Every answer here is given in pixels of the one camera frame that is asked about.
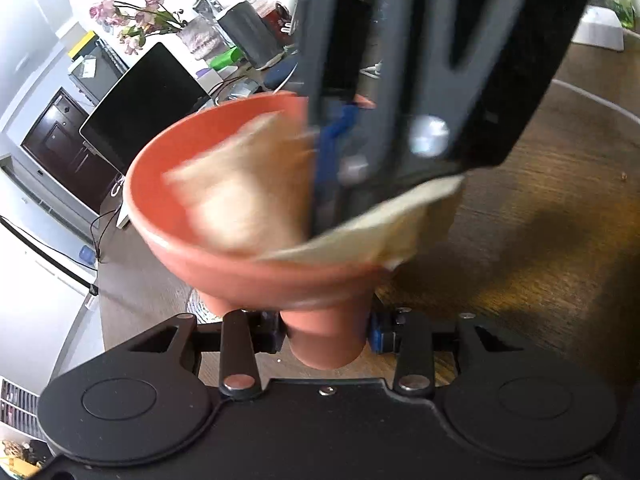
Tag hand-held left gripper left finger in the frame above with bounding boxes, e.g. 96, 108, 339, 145
127, 309, 287, 397

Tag yellow cloth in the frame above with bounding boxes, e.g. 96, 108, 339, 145
165, 112, 466, 268

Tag red can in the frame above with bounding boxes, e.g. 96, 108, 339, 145
260, 2, 293, 43

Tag silver foil bag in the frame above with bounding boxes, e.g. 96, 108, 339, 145
192, 0, 228, 23

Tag green plastic item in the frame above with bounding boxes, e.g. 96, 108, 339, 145
207, 46, 241, 71

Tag dark grey container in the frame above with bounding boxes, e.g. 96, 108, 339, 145
217, 1, 286, 71

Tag white purple tissue box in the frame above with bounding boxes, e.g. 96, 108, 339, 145
195, 67, 223, 91

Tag pink flowers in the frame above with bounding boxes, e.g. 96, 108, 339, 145
89, 0, 188, 56

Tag pale textured flower vase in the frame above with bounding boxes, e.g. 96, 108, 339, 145
177, 14, 221, 58

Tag black power cable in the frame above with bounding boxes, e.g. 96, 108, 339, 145
89, 172, 126, 263

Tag orange footed bowl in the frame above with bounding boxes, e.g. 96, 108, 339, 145
124, 91, 391, 370

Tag long white cable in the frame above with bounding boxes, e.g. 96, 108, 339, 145
554, 77, 640, 126

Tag white plastic box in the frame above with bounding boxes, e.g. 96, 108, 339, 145
570, 5, 626, 51

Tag dark blue glasses case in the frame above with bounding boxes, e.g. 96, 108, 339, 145
262, 55, 301, 92

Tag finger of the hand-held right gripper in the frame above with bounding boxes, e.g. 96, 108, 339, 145
345, 0, 603, 221
295, 0, 381, 241

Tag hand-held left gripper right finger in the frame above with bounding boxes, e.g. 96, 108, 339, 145
369, 310, 531, 397

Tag dark brown door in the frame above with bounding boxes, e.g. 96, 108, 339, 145
20, 87, 123, 216

